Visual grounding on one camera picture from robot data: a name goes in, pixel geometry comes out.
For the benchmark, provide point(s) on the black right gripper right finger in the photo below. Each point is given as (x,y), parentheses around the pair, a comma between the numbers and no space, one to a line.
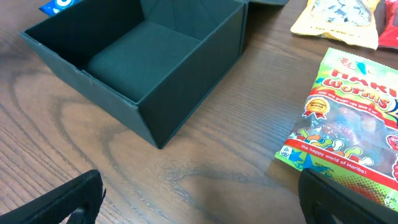
(324,200)

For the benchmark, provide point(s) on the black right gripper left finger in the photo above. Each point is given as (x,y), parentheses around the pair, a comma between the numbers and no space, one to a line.
(79,200)

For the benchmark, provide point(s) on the Haribo worms gummy bag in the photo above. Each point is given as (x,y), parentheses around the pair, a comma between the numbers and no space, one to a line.
(348,128)

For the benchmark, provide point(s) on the dark green gift box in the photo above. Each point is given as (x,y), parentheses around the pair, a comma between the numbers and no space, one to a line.
(148,63)

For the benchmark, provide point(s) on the red candy bag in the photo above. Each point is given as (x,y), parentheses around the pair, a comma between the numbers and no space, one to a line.
(388,38)

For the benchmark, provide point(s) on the yellow snack bag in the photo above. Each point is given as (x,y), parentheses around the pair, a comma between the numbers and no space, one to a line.
(350,21)

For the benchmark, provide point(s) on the blue Oreo cookie pack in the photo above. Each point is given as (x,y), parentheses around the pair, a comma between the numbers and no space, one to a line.
(55,6)

